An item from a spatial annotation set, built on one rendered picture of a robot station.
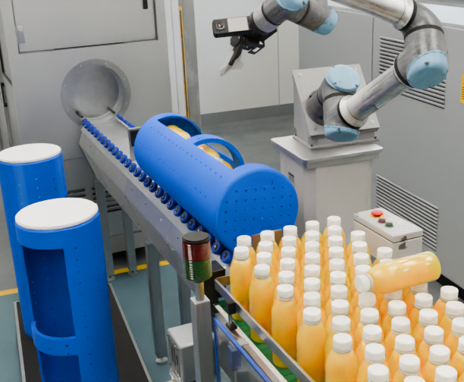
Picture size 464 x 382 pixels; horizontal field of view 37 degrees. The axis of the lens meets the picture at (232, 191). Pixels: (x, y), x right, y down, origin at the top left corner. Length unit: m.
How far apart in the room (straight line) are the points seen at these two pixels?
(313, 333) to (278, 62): 6.30
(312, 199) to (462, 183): 1.35
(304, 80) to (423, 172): 1.53
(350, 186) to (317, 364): 1.11
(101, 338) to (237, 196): 0.79
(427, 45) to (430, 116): 1.83
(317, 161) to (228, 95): 5.15
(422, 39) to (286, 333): 0.94
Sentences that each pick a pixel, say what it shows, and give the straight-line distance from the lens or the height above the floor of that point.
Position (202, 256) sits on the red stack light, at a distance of 1.57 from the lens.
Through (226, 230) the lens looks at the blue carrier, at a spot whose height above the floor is 1.06.
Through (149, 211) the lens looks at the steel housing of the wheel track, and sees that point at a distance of 2.84.
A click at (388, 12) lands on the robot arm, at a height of 1.67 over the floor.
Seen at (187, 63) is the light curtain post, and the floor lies 1.33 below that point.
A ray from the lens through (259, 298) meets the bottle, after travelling 1.78.
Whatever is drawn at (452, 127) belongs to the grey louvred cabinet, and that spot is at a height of 0.93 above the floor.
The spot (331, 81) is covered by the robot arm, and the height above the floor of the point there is 1.42.
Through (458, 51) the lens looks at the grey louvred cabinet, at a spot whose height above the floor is 1.32.
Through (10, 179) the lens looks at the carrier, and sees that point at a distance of 3.18.
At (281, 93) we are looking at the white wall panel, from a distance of 7.81.
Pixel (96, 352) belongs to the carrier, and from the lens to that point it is 2.57.
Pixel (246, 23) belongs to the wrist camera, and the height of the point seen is 1.67.
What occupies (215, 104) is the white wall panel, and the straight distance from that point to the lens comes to 7.56.
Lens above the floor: 1.88
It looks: 20 degrees down
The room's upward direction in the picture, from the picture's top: 3 degrees counter-clockwise
